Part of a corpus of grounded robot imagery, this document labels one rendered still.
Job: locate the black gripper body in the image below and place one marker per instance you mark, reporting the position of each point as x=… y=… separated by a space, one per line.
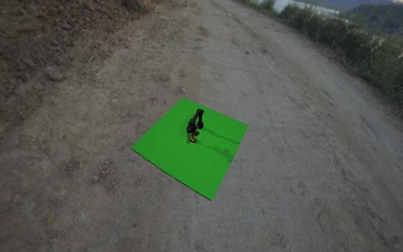
x=195 y=132

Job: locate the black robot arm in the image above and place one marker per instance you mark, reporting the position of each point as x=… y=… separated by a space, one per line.
x=191 y=123

